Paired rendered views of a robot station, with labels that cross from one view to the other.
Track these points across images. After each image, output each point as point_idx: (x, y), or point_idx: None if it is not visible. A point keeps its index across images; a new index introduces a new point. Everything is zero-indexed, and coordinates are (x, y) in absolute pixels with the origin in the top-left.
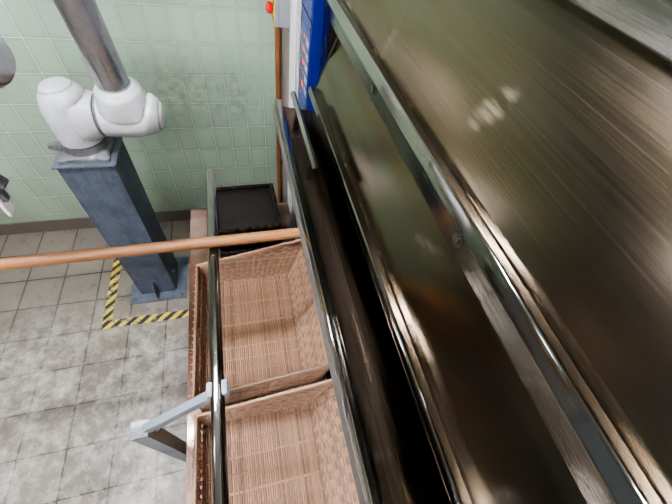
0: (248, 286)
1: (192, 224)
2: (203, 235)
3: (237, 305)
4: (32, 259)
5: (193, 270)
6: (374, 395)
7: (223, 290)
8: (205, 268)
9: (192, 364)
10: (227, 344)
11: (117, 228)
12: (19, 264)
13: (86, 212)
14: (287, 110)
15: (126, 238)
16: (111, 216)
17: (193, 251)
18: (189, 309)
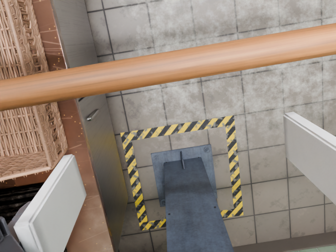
0: (0, 144)
1: (108, 242)
2: (88, 225)
3: (9, 113)
4: (102, 73)
5: (87, 169)
6: None
7: (34, 137)
8: (42, 164)
9: (8, 1)
10: (8, 53)
11: (201, 230)
12: (131, 60)
13: (233, 251)
14: None
15: (194, 217)
16: (203, 247)
17: (95, 199)
18: (76, 108)
